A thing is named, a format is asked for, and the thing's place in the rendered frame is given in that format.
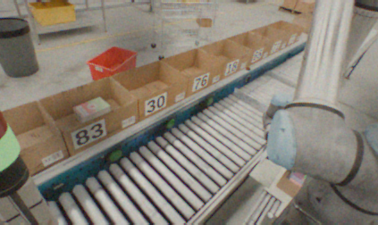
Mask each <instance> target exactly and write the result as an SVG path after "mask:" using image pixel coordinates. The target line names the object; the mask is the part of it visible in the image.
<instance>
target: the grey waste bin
mask: <svg viewBox="0 0 378 225"><path fill-rule="evenodd" d="M0 66H2V68H3V70H4V73H5V74H6V75H7V76H9V77H12V78H23V77H27V76H31V75H32V74H35V73H36V72H38V70H39V65H38V60H37V56H36V52H35V47H34V45H33V39H32V36H31V34H30V27H29V23H28V22H27V21H26V20H23V19H20V18H0Z"/></svg>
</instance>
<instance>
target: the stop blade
mask: <svg viewBox="0 0 378 225"><path fill-rule="evenodd" d="M233 95H234V96H236V97H237V98H238V99H239V100H242V101H243V102H246V104H249V105H251V106H253V107H254V108H256V109H257V110H259V111H260V112H262V113H263V112H265V110H267V108H268V105H266V104H263V103H262V102H259V101H258V100H256V99H255V98H253V97H252V96H249V95H248V94H246V93H244V92H241V90H238V89H237V88H235V90H234V92H233Z"/></svg>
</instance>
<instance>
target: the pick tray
mask: <svg viewBox="0 0 378 225"><path fill-rule="evenodd" d="M289 173H290V170H286V171H285V172H284V173H283V175H282V176H281V178H280V179H279V181H278V183H277V185H276V187H277V188H279V189H280V190H281V191H283V192H284V193H285V194H287V195H289V196H291V198H293V196H295V195H296V194H297V192H298V191H299V189H300V187H299V186H298V185H296V184H295V183H293V182H292V181H290V179H287V178H286V177H287V175H288V174H289Z"/></svg>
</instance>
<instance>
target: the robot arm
mask: <svg viewBox="0 0 378 225"><path fill-rule="evenodd" d="M377 21H378V0H315V6H314V12H313V15H312V18H311V23H310V26H309V31H308V34H307V41H306V44H305V50H304V53H303V58H302V62H301V66H300V70H299V75H298V80H297V85H296V88H295V94H294V96H293V98H292V97H291V96H290V94H286V93H283V92H279V93H276V94H274V95H273V98H272V100H271V102H270V103H269V106H268V108H267V110H265V112H264V113H263V116H262V120H263V124H264V129H263V131H264V138H265V139H266V140H267V141H266V142H265V144H266V146H265V147H264V149H263V152H262V153H261V157H260V161H259V162H260V163H263V162H264V160H265V159H268V160H270V161H272V163H275V164H276V165H279V166H281V167H283V168H285V169H287V170H291V171H293V172H294V173H295V172H297V173H301V174H303V175H307V176H309V177H313V179H312V180H311V181H310V183H309V185H308V188H307V193H308V196H309V200H310V202H311V205H312V206H313V207H314V209H315V210H316V211H317V213H318V214H319V215H320V217H321V218H322V219H323V220H324V221H326V222H327V223H328V224H329V225H378V123H372V124H370V125H369V126H367V127H366V128H365V130H364V131H357V130H354V129H348V128H344V121H345V114H344V113H343V112H342V111H341V110H340V109H339V108H337V105H338V102H339V94H340V88H341V80H342V76H343V73H344V72H345V70H346V69H347V68H348V66H349V64H350V63H351V61H352V60H353V58H354V56H356V53H357V51H358V50H359V48H360V47H361V46H362V44H363V43H364V41H365V39H366V38H367V36H368V34H370V32H371V30H372V28H373V27H374V25H375V24H376V22H377Z"/></svg>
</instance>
